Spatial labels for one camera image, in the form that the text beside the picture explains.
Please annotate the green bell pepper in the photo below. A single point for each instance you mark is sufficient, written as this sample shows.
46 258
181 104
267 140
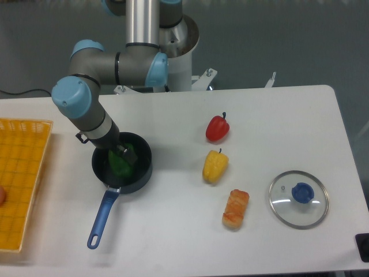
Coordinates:
119 167

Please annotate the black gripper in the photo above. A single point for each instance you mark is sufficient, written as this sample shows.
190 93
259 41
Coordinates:
110 140

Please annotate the white table bracket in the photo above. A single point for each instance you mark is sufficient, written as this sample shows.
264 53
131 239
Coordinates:
271 81

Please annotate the black device at corner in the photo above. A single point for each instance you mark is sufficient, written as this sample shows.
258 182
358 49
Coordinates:
362 242

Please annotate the glass lid blue knob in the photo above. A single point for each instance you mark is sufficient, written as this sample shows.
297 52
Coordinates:
298 199

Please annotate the toasted bread roll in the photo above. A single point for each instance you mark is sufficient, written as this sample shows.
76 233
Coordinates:
235 208

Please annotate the yellow woven basket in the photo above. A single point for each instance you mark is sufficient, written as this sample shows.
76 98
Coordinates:
23 146

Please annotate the dark pot blue handle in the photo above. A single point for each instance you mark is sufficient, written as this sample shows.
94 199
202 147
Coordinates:
116 184

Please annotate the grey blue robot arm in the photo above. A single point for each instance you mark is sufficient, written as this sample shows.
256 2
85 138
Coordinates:
143 63

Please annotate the orange object in basket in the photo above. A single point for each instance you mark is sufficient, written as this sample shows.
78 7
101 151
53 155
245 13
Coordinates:
2 195

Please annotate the red bell pepper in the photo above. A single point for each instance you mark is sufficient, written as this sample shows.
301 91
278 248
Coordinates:
218 128

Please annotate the yellow bell pepper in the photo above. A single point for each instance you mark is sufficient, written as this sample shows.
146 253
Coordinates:
215 165

